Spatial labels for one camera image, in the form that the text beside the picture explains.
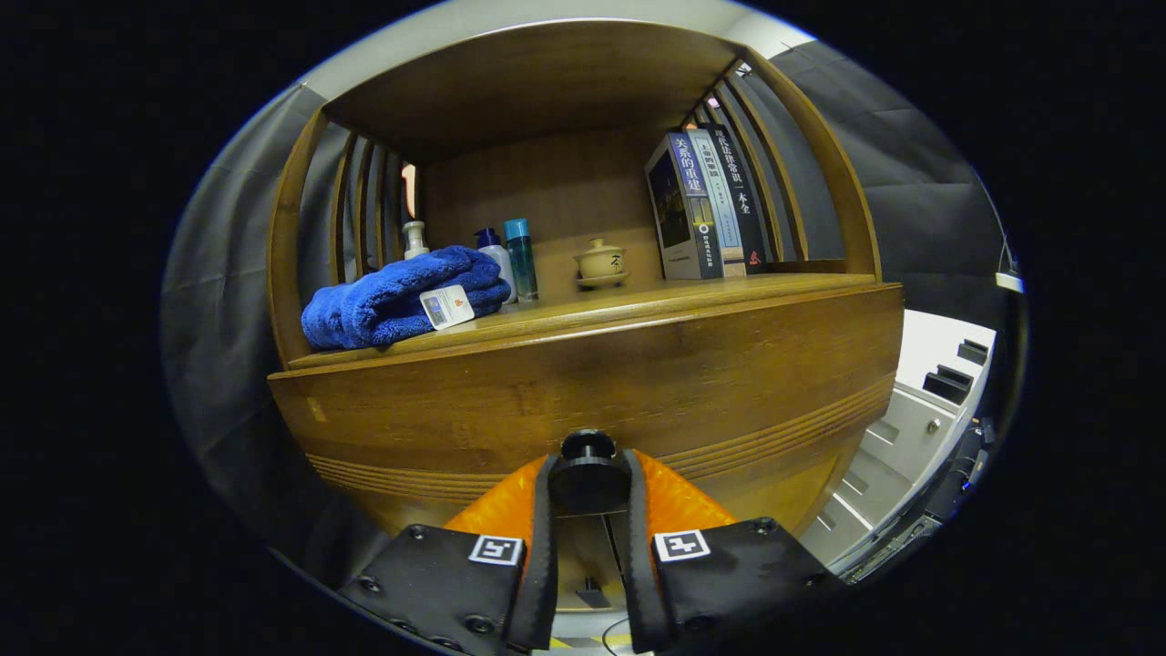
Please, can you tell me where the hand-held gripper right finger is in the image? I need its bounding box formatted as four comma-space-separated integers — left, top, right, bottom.
621, 449, 853, 655

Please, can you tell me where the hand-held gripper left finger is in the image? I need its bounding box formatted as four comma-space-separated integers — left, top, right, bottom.
339, 453, 558, 655

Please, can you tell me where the black drawer knob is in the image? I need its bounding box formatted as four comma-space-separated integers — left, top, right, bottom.
547, 430, 631, 518

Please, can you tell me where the wooden drawer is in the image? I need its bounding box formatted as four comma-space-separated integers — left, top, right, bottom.
267, 282, 905, 538

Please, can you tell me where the wooden countertop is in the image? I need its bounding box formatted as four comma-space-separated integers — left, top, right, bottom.
287, 272, 880, 370

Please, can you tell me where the wooden cabinet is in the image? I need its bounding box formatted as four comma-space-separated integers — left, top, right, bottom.
264, 20, 907, 639

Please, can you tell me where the white bottle with blue cap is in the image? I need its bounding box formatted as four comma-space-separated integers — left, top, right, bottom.
475, 228, 518, 304

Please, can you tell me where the teal bottle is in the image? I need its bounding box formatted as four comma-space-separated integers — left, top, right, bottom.
504, 218, 540, 303

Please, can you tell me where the beige lidded tea cup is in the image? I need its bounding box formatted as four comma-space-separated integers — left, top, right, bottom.
573, 238, 629, 280

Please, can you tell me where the blue towel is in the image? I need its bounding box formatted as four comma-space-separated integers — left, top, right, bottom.
301, 245, 513, 352

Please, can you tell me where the book with pale blue spine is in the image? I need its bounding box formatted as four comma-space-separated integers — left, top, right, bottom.
685, 128, 748, 277

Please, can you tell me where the book with black spine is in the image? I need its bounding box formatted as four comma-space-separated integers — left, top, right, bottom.
706, 123, 769, 274

